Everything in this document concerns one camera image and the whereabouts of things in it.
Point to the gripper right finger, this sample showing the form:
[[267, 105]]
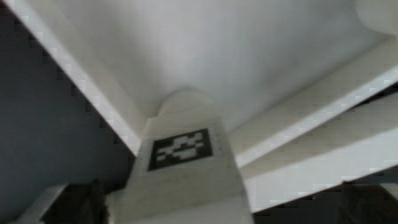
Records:
[[368, 204]]

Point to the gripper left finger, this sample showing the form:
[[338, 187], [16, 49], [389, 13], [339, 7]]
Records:
[[69, 204]]

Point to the white table leg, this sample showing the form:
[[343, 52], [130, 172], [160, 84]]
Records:
[[185, 186]]

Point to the white square tabletop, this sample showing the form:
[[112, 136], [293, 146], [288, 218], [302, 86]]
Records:
[[284, 57]]

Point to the white U-shaped obstacle wall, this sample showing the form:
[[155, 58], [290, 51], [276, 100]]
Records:
[[341, 152]]

